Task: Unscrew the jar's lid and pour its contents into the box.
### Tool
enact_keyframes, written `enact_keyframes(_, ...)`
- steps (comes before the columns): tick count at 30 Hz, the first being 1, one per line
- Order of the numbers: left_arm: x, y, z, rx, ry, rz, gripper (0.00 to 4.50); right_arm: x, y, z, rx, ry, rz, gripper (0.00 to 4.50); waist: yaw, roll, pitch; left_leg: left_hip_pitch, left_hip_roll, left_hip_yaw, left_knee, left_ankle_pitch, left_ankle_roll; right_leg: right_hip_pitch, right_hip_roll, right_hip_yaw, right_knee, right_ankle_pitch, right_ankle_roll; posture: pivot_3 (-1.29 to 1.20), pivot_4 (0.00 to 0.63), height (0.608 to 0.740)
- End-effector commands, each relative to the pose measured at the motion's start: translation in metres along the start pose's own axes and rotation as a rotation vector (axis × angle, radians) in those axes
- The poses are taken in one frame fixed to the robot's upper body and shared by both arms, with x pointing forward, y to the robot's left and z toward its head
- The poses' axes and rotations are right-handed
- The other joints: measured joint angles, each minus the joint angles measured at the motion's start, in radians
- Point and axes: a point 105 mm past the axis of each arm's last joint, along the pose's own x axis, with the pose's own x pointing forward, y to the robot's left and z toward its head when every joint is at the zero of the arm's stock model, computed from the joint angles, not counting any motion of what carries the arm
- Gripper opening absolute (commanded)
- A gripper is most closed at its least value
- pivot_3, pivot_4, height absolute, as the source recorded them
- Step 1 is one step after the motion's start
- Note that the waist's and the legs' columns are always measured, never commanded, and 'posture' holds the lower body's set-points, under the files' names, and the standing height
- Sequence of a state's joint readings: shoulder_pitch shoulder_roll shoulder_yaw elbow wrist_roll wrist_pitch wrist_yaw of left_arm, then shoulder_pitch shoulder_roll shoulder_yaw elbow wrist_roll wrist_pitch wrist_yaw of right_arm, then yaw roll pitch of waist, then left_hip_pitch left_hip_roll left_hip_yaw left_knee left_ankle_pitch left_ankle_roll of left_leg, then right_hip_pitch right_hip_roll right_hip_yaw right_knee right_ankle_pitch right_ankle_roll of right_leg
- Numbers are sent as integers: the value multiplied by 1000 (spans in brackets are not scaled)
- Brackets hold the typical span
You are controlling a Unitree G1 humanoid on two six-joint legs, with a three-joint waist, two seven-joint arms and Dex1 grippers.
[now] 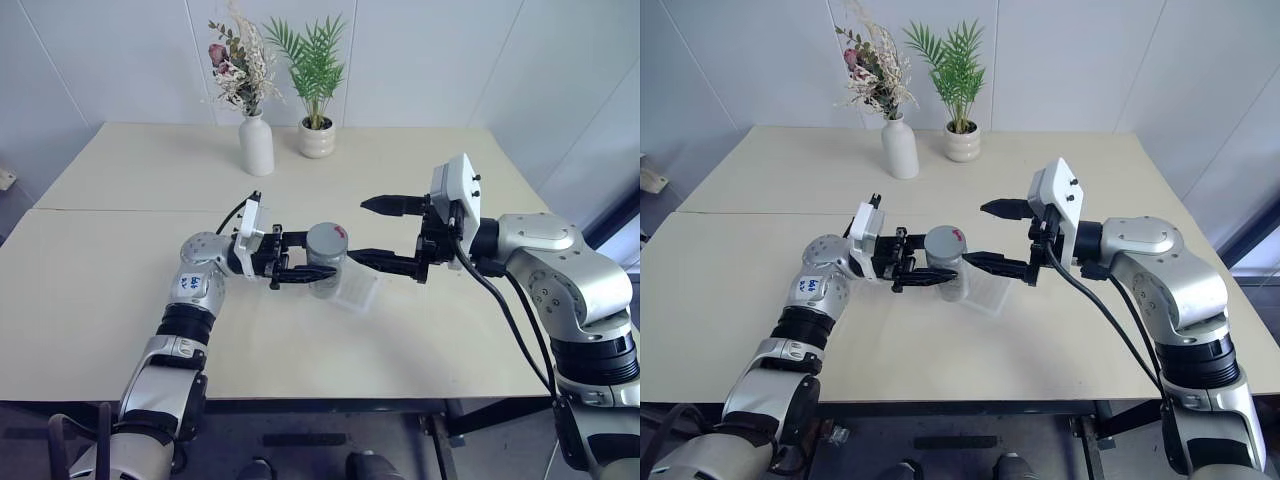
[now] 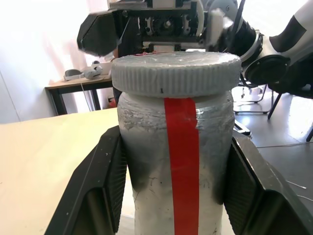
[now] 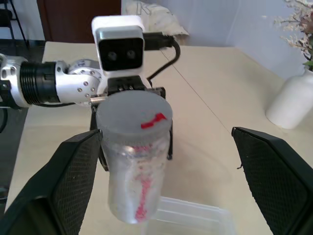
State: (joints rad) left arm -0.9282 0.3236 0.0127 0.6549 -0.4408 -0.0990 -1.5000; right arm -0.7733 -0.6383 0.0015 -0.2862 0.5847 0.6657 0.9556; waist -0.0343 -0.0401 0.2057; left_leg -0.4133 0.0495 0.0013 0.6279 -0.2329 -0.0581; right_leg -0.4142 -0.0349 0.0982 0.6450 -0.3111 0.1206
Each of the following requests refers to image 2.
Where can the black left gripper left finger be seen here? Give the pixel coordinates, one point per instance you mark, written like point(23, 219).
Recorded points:
point(97, 176)

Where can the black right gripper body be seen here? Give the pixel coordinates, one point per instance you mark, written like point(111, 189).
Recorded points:
point(166, 24)

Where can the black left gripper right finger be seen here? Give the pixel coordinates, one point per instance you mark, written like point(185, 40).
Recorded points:
point(254, 186)

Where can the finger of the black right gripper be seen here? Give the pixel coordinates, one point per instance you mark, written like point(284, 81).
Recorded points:
point(216, 27)
point(97, 31)

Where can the white ribbed jar lid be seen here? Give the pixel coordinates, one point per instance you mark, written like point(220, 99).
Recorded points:
point(176, 73)

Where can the white jar with red tape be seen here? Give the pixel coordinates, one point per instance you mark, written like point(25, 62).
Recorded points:
point(151, 156)

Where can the white VR headset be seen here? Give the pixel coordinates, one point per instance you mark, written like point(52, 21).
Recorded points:
point(85, 72)

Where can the silver and black robot torso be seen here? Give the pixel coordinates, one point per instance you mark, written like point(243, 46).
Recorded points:
point(298, 34)

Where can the wooden desk with black frame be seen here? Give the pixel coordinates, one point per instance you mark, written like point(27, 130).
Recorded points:
point(73, 84)

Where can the black metal chair frame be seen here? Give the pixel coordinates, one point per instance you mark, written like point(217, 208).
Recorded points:
point(264, 102)

